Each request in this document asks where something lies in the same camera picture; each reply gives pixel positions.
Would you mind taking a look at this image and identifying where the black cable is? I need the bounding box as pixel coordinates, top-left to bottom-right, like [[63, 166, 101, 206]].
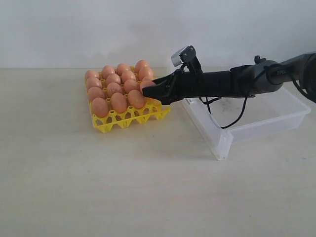
[[199, 56, 316, 129]]

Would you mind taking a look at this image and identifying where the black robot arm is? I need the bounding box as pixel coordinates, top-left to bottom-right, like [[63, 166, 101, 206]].
[[142, 52, 316, 105]]

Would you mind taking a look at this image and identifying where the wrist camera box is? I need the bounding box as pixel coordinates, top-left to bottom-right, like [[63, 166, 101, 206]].
[[171, 45, 201, 73]]

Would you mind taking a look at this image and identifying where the yellow plastic egg tray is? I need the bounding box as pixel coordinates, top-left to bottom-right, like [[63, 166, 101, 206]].
[[88, 66, 170, 133]]

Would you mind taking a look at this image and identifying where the clear plastic box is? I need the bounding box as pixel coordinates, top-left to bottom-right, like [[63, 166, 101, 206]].
[[181, 87, 311, 160]]

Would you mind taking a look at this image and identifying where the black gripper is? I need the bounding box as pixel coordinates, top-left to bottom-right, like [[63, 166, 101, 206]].
[[142, 69, 205, 105]]

